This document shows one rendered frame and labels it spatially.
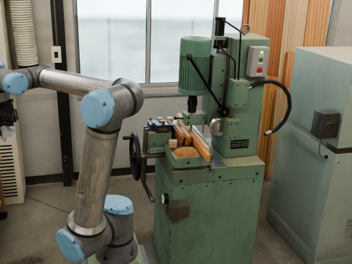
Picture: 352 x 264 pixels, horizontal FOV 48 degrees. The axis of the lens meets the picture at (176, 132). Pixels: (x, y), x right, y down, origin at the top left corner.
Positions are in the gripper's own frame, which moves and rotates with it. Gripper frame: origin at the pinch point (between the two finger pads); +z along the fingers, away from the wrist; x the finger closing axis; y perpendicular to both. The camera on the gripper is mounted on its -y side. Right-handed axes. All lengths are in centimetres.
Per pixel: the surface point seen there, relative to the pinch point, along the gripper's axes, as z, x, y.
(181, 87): -8, 45, 86
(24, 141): 81, 139, -39
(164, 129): 17, 40, 76
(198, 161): 25, 19, 95
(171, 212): 52, 8, 80
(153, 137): 21, 38, 70
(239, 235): 84, 22, 124
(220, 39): -34, 51, 107
